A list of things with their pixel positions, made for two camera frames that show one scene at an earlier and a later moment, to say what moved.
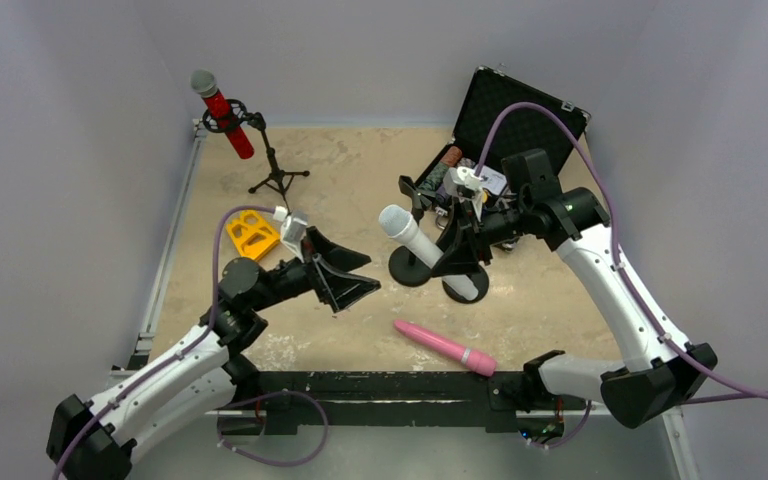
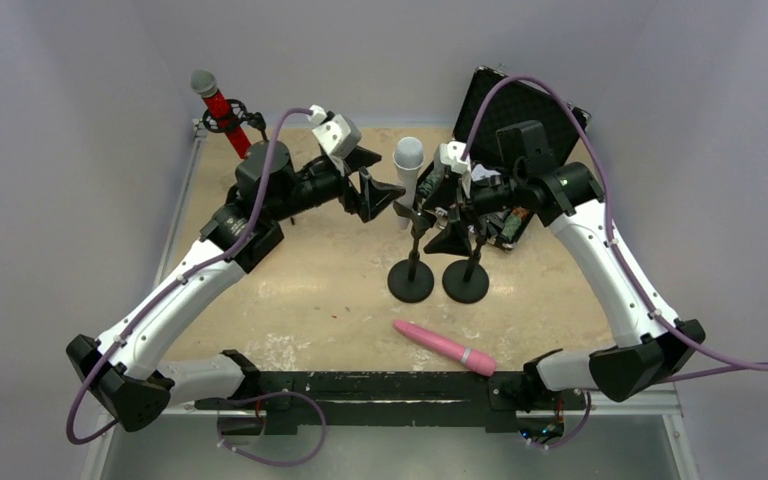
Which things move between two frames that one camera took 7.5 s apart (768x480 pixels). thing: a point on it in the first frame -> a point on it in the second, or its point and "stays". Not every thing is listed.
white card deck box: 492,180 stays
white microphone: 398,222 -> 408,154
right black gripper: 465,221 -> 459,204
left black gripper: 316,270 -> 351,191
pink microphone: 484,364 stays
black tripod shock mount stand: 278,178 stays
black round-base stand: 481,281 stays
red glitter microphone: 204,82 stays
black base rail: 305,402 stays
